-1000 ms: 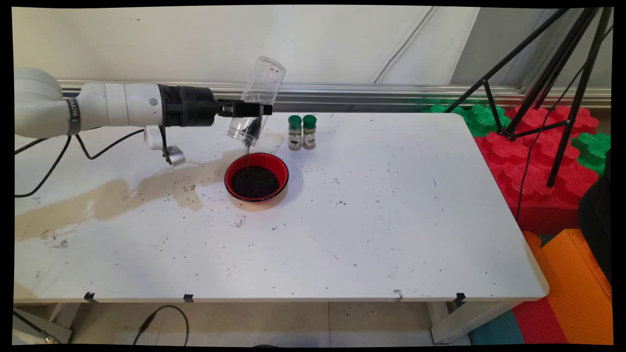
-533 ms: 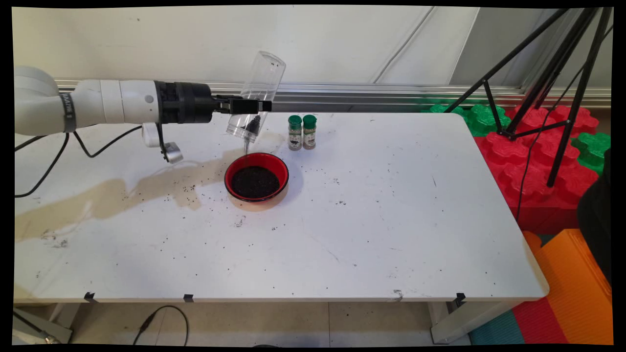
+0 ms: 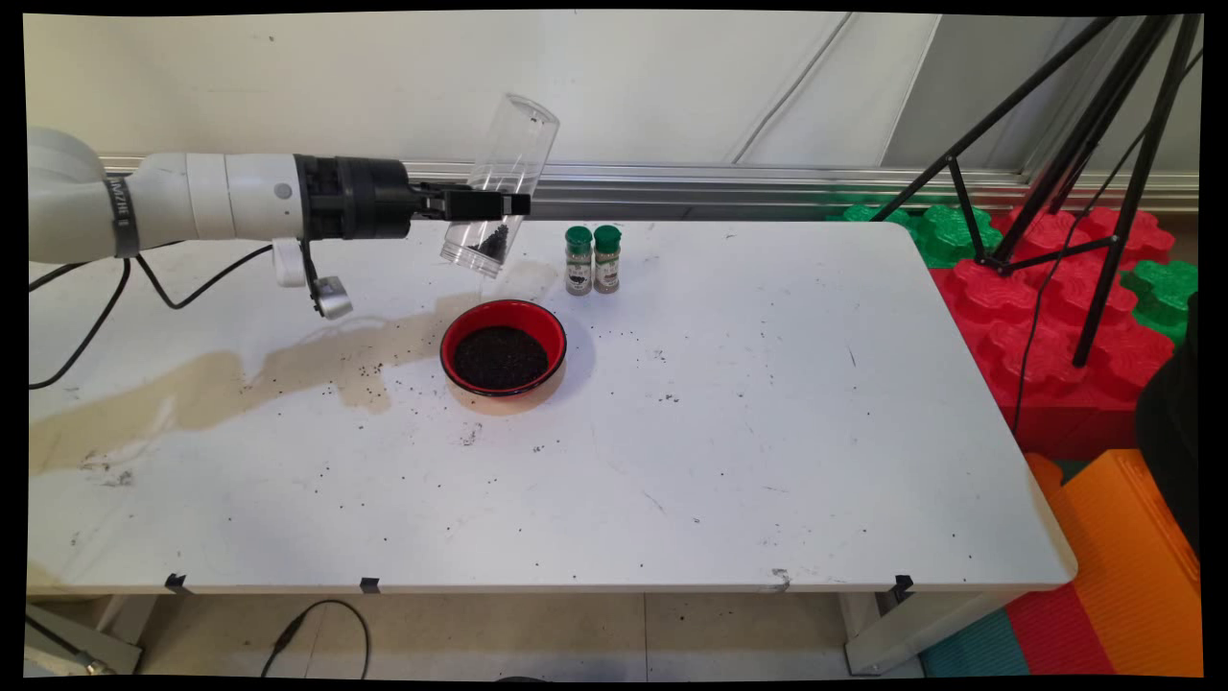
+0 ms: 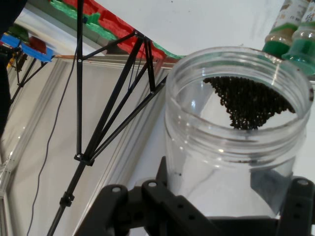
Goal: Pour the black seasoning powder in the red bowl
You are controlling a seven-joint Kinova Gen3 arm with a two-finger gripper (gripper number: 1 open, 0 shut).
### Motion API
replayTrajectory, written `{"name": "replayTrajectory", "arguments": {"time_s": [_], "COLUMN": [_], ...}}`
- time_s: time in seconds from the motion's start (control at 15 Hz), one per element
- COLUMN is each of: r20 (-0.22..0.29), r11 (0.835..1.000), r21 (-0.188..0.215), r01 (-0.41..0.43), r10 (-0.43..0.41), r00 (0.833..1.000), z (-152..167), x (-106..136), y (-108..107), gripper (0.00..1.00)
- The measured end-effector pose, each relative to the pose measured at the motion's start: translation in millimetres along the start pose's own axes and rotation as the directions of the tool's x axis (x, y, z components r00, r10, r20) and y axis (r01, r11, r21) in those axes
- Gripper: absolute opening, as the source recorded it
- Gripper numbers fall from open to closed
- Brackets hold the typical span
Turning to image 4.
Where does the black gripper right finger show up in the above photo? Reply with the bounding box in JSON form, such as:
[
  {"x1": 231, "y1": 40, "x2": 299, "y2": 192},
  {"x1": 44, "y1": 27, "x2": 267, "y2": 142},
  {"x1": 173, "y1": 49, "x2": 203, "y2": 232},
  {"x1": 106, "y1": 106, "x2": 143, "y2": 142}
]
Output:
[{"x1": 278, "y1": 177, "x2": 315, "y2": 236}]

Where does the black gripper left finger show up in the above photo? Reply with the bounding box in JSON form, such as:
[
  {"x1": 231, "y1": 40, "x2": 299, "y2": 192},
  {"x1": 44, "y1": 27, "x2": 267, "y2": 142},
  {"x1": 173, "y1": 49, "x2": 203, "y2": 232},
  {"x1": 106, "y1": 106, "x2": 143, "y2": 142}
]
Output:
[{"x1": 73, "y1": 156, "x2": 222, "y2": 236}]

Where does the clear plastic jar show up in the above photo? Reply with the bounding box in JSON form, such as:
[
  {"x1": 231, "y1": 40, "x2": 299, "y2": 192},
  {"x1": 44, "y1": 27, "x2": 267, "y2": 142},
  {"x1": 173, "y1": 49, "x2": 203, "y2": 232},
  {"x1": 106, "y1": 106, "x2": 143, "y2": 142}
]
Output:
[{"x1": 164, "y1": 46, "x2": 315, "y2": 219}]

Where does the black seeds pile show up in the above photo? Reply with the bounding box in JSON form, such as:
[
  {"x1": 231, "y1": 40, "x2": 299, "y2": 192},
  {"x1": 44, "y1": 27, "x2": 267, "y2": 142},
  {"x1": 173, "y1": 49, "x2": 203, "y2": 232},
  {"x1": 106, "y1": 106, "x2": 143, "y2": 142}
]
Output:
[{"x1": 203, "y1": 76, "x2": 296, "y2": 131}]

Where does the black tripod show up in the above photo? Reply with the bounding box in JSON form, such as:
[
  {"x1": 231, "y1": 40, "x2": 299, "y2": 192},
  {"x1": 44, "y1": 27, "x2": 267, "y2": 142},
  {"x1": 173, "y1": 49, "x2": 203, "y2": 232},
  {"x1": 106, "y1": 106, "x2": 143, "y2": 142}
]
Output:
[{"x1": 46, "y1": 0, "x2": 173, "y2": 236}]

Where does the small black stand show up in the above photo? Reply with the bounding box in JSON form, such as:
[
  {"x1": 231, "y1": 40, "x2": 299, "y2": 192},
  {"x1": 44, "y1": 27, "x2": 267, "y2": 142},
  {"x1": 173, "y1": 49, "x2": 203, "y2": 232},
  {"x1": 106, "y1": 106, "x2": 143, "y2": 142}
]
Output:
[{"x1": 7, "y1": 48, "x2": 50, "y2": 104}]

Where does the blue foam block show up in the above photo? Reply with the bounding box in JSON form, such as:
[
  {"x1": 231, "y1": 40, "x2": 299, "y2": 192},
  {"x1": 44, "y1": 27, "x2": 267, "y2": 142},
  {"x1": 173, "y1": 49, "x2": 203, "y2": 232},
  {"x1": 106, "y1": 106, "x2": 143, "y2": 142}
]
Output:
[{"x1": 0, "y1": 34, "x2": 55, "y2": 62}]

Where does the green foam block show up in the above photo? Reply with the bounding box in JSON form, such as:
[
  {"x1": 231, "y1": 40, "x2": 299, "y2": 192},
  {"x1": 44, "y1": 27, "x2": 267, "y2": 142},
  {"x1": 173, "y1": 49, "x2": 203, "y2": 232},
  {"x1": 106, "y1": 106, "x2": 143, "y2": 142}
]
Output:
[{"x1": 49, "y1": 0, "x2": 116, "y2": 41}]

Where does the black tripod cable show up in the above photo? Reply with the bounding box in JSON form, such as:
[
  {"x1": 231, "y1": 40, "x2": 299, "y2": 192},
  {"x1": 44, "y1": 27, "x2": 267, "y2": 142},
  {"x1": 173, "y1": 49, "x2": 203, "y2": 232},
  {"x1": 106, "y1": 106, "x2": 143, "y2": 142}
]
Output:
[{"x1": 26, "y1": 44, "x2": 81, "y2": 236}]

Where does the aluminium rail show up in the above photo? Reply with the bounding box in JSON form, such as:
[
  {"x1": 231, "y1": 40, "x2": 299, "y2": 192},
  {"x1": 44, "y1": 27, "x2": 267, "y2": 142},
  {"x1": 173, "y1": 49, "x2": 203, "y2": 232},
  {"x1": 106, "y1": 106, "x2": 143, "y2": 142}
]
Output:
[{"x1": 14, "y1": 2, "x2": 178, "y2": 72}]

